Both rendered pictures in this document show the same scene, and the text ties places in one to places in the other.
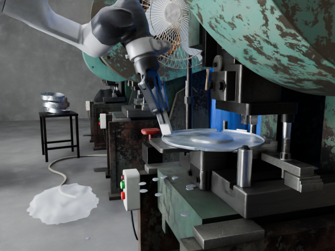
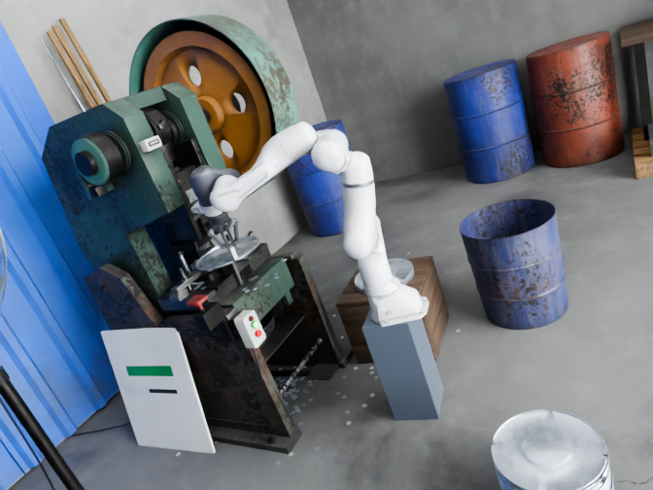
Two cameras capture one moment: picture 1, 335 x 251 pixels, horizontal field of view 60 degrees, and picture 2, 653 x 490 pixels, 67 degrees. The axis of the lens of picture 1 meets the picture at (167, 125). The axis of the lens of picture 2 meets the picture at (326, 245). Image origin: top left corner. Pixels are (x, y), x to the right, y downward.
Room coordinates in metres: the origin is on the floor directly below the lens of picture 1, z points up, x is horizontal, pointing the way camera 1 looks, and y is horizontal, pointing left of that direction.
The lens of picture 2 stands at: (1.73, 1.72, 1.39)
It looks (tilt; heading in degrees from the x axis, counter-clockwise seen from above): 20 degrees down; 232
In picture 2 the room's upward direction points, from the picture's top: 20 degrees counter-clockwise
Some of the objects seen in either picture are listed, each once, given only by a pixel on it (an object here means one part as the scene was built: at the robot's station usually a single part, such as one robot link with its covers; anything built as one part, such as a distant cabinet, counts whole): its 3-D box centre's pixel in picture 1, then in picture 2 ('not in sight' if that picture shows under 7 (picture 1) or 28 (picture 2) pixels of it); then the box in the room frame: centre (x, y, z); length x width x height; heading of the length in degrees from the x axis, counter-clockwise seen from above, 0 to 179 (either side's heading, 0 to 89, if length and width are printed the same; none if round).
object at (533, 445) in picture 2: not in sight; (546, 448); (0.82, 1.14, 0.25); 0.29 x 0.29 x 0.01
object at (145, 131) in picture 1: (150, 138); (200, 306); (1.11, 0.06, 0.72); 0.07 x 0.06 x 0.08; 107
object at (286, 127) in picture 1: (286, 132); not in sight; (0.80, -0.33, 0.81); 0.02 x 0.02 x 0.14
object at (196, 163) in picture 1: (196, 161); (242, 265); (0.81, -0.08, 0.72); 0.25 x 0.14 x 0.14; 107
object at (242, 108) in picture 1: (252, 109); (198, 239); (0.86, -0.26, 0.86); 0.20 x 0.16 x 0.05; 17
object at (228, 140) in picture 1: (212, 138); (227, 253); (0.82, -0.13, 0.78); 0.29 x 0.29 x 0.01
